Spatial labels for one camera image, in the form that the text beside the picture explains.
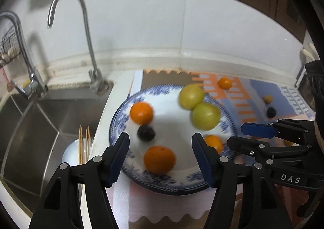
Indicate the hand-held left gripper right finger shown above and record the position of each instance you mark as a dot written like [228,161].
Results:
[202,160]

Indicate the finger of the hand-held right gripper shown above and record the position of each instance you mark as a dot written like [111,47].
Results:
[243,144]
[258,129]

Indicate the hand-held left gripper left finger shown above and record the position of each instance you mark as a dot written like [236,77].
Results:
[119,158]

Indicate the orange mandarin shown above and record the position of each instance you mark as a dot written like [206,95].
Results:
[225,83]
[215,142]
[159,159]
[141,113]

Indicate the dark purple plum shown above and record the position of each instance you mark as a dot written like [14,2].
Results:
[271,112]
[146,132]

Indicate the blue patterned white plate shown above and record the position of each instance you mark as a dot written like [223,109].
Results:
[174,127]

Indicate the yellow-green citrus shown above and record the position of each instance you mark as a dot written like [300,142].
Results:
[205,116]
[191,97]

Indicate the colourful patterned foam mat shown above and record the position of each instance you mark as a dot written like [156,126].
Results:
[253,102]

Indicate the small yellow plum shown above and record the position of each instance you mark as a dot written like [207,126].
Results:
[267,98]

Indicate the wooden chopstick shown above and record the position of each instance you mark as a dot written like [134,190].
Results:
[89,140]
[80,142]
[86,142]

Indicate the white bowl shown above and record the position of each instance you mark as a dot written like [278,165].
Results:
[72,151]

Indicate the stainless steel sink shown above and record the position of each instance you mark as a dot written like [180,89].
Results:
[38,127]

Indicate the slim gooseneck steel faucet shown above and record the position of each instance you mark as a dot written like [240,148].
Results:
[87,34]

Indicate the chrome kitchen faucet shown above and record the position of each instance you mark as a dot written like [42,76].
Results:
[22,49]

